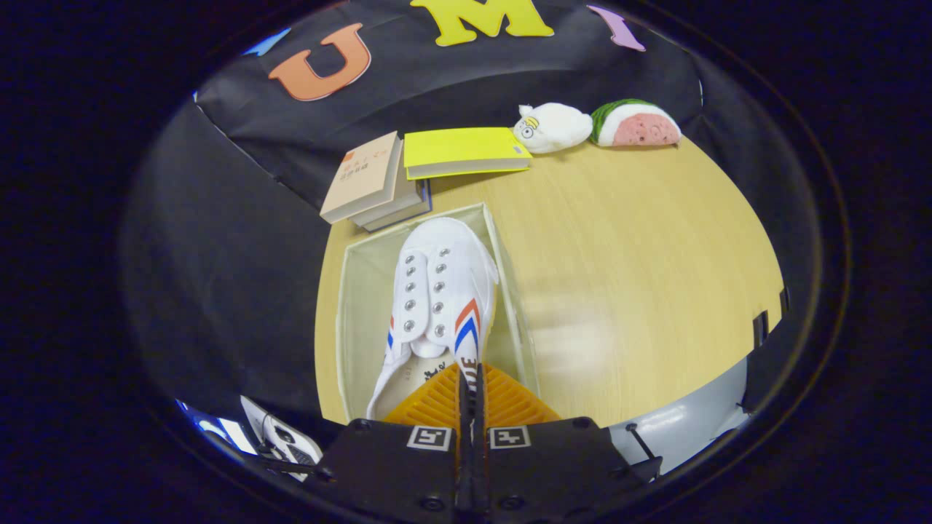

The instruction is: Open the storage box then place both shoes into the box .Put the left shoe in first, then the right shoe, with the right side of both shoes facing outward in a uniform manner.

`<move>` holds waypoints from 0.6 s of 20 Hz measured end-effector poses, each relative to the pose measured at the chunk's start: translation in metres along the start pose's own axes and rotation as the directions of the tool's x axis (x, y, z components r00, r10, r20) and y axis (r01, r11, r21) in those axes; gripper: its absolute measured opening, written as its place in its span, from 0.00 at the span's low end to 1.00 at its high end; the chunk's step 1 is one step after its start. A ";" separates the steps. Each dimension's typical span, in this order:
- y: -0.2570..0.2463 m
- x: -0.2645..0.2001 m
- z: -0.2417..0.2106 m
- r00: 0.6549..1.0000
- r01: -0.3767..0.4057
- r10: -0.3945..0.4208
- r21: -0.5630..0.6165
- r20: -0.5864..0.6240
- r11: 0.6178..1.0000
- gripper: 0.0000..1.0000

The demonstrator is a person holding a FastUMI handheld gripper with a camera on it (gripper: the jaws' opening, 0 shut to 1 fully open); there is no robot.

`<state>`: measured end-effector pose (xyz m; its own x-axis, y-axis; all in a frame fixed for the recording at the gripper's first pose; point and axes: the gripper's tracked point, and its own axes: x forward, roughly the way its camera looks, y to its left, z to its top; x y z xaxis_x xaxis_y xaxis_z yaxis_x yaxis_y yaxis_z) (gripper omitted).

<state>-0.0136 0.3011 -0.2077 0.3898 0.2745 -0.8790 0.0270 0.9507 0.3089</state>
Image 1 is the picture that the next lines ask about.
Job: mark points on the watermelon slice plush toy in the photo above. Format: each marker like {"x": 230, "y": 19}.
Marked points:
{"x": 641, "y": 127}

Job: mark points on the grey paperback book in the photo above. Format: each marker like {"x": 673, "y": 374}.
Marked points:
{"x": 408, "y": 193}

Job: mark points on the white striped canvas shoe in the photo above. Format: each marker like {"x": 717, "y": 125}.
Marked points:
{"x": 444, "y": 255}

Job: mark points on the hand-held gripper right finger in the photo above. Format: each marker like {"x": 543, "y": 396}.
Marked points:
{"x": 553, "y": 466}

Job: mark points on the white plush toy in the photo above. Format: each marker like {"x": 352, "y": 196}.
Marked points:
{"x": 557, "y": 127}

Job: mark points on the blue cover book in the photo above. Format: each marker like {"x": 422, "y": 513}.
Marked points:
{"x": 415, "y": 213}

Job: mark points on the cream fabric storage box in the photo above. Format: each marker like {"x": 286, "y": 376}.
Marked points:
{"x": 364, "y": 291}

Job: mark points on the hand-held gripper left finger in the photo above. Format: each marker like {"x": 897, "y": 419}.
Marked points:
{"x": 393, "y": 466}

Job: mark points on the beige paperback book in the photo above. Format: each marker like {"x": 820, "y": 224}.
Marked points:
{"x": 360, "y": 178}

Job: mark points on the yellow cover book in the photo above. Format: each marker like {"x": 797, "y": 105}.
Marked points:
{"x": 466, "y": 148}

